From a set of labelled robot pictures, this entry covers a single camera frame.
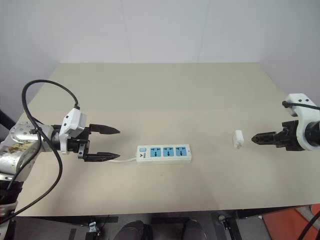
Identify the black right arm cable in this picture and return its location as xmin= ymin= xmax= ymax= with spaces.
xmin=281 ymin=100 xmax=320 ymax=110

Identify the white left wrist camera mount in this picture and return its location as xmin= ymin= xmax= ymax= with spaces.
xmin=59 ymin=107 xmax=89 ymax=155

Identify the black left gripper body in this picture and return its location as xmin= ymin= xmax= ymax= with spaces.
xmin=66 ymin=126 xmax=92 ymax=161

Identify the orange floor panel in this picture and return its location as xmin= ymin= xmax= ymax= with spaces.
xmin=260 ymin=204 xmax=320 ymax=240

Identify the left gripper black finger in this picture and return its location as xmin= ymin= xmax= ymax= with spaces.
xmin=89 ymin=123 xmax=122 ymax=136
xmin=83 ymin=151 xmax=122 ymax=164

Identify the white plug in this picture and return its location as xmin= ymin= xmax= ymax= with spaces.
xmin=231 ymin=129 xmax=245 ymax=149

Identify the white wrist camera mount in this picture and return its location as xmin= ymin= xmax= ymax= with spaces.
xmin=59 ymin=107 xmax=89 ymax=155
xmin=281 ymin=92 xmax=320 ymax=151

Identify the thin black cable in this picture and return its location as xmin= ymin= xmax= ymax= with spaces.
xmin=298 ymin=203 xmax=320 ymax=240

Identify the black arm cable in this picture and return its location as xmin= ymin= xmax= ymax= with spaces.
xmin=281 ymin=100 xmax=320 ymax=110
xmin=0 ymin=79 xmax=81 ymax=224

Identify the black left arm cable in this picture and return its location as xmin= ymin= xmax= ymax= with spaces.
xmin=0 ymin=79 xmax=81 ymax=224

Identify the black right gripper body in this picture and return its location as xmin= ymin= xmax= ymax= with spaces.
xmin=273 ymin=119 xmax=305 ymax=153

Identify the thin white cable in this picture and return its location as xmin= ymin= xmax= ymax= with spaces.
xmin=108 ymin=155 xmax=138 ymax=164

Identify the small black white clamp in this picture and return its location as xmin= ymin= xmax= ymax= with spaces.
xmin=88 ymin=220 xmax=99 ymax=235

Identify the white blue power strip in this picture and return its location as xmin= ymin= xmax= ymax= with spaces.
xmin=135 ymin=143 xmax=193 ymax=167

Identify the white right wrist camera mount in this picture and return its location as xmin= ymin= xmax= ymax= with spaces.
xmin=281 ymin=92 xmax=320 ymax=151

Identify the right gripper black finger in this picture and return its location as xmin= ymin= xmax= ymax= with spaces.
xmin=251 ymin=129 xmax=284 ymax=140
xmin=251 ymin=137 xmax=280 ymax=148

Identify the dark slanted bar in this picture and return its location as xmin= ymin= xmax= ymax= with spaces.
xmin=0 ymin=107 xmax=16 ymax=131

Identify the dark rounded shoe shape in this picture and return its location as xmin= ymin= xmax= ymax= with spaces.
xmin=180 ymin=219 xmax=209 ymax=240
xmin=116 ymin=219 xmax=154 ymax=240

